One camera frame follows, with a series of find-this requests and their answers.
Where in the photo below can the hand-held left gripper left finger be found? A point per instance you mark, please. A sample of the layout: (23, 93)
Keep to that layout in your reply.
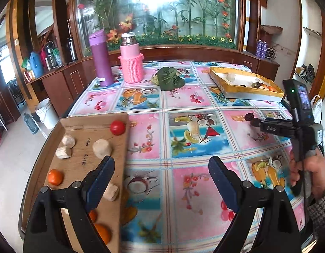
(99, 184)

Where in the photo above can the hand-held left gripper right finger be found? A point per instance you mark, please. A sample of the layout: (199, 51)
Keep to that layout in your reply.
(223, 184)

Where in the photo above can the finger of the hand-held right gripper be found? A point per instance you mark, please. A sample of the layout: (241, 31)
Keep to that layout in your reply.
(257, 121)
(273, 129)

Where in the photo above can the dark red date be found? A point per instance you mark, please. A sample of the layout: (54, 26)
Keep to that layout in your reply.
(249, 116)

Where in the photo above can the small beige cylinder block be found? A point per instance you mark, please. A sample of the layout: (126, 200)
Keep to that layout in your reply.
(68, 140)
(112, 193)
(63, 152)

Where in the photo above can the yellow cardboard box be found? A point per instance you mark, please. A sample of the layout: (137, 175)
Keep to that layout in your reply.
(247, 93)

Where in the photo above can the large beige cylinder block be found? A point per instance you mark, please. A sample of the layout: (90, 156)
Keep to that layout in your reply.
(101, 147)

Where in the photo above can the orange tomato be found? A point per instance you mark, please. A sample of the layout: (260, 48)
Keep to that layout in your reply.
(55, 177)

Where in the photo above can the orange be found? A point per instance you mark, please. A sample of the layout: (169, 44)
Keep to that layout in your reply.
(272, 88)
(103, 233)

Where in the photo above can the brown cardboard tray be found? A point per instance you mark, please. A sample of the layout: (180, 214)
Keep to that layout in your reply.
(78, 134)

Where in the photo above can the person's right forearm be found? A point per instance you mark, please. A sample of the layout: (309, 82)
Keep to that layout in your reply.
(320, 210)

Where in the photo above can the person's right hand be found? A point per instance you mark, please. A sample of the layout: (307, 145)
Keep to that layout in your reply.
(319, 171)

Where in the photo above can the white plastic bag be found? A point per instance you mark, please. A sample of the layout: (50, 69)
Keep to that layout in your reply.
(316, 108)

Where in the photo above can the pale beige cylinder block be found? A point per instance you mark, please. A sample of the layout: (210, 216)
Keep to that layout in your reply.
(231, 77)

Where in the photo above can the red tomato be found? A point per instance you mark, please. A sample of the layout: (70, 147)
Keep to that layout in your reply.
(117, 127)

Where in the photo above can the purple spray can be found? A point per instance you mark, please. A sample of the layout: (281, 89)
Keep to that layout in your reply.
(258, 48)
(264, 50)

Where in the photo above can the fruit-print tablecloth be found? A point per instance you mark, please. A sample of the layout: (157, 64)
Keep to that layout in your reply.
(178, 105)

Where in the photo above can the brown cloth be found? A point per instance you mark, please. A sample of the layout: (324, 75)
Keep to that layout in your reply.
(270, 29)

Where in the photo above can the white plastic bucket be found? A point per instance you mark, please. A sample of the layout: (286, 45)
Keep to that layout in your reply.
(46, 113)

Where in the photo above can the grey floor thermos jug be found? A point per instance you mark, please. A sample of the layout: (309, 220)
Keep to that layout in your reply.
(30, 123)

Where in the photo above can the green leafy vegetable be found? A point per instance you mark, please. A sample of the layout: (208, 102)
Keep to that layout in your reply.
(167, 77)

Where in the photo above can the dark wooden chair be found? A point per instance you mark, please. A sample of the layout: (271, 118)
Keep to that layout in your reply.
(14, 92)

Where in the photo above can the purple thermos bottle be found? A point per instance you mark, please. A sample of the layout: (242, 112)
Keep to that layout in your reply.
(101, 58)

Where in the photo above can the pink knit-sleeved thermos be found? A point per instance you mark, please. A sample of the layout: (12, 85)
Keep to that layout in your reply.
(130, 60)

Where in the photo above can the glass cup with greenery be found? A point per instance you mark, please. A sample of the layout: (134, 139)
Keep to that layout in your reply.
(57, 57)

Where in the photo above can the blue thermos jug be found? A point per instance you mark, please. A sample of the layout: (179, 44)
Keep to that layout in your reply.
(36, 63)

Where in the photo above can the steel thermos flask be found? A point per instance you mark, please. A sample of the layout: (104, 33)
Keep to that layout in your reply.
(72, 48)

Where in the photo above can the red thermos flask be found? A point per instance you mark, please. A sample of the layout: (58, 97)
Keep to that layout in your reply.
(42, 56)

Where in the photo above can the green plastic bag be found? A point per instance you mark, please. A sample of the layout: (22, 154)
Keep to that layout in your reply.
(26, 63)

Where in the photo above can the bamboo-print glass panel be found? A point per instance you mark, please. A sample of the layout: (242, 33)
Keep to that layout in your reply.
(157, 10)

